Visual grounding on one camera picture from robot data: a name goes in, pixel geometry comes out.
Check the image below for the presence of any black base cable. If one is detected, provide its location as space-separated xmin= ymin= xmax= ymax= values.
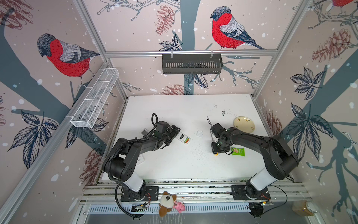
xmin=261 ymin=184 xmax=289 ymax=216
xmin=115 ymin=184 xmax=147 ymax=219

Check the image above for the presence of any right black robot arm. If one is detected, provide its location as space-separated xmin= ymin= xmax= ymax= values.
xmin=210 ymin=123 xmax=299 ymax=200

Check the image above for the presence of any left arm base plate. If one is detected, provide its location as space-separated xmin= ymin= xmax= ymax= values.
xmin=120 ymin=186 xmax=159 ymax=202

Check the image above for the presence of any white red remote control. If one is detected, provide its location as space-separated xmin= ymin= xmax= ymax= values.
xmin=176 ymin=132 xmax=191 ymax=145

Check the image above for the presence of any brown white plush dog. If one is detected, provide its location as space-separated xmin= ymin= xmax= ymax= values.
xmin=159 ymin=191 xmax=177 ymax=217

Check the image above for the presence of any white wire wall basket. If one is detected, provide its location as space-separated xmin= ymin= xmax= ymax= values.
xmin=71 ymin=68 xmax=119 ymax=128

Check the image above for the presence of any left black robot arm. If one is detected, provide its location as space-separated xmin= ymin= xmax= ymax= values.
xmin=102 ymin=113 xmax=180 ymax=200

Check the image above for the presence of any green snack packet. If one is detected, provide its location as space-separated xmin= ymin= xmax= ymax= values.
xmin=231 ymin=147 xmax=245 ymax=157

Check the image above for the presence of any cream ceramic plate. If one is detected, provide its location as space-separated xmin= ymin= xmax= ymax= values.
xmin=234 ymin=116 xmax=255 ymax=133

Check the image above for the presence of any white battery cover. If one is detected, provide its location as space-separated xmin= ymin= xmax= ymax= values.
xmin=196 ymin=130 xmax=203 ymax=137

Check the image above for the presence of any pink plush toy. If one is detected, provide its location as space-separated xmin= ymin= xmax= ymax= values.
xmin=173 ymin=201 xmax=186 ymax=213

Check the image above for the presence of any black right base cable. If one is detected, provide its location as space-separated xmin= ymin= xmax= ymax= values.
xmin=261 ymin=184 xmax=289 ymax=216

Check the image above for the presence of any black wire wall basket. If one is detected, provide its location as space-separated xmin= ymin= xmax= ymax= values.
xmin=162 ymin=54 xmax=223 ymax=75

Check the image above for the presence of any amber plastic jar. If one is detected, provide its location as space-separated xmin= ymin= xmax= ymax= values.
xmin=292 ymin=200 xmax=318 ymax=217

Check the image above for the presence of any black left base cable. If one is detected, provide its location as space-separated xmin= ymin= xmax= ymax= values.
xmin=115 ymin=184 xmax=147 ymax=219

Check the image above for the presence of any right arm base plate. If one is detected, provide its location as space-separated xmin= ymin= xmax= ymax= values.
xmin=231 ymin=185 xmax=271 ymax=201

